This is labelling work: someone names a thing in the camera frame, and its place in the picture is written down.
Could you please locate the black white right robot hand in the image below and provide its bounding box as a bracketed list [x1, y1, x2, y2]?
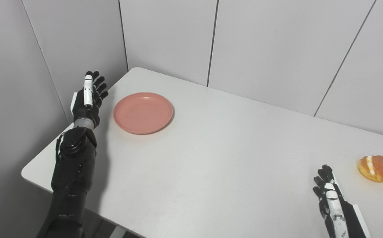
[313, 164, 371, 238]

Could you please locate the pink round plate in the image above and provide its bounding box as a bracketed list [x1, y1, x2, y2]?
[113, 92, 174, 135]

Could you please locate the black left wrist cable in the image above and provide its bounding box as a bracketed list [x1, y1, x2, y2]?
[55, 133, 63, 162]

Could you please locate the orange cream puff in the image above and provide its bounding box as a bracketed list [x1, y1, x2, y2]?
[358, 155, 383, 183]

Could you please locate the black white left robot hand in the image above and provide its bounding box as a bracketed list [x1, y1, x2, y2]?
[70, 70, 109, 128]

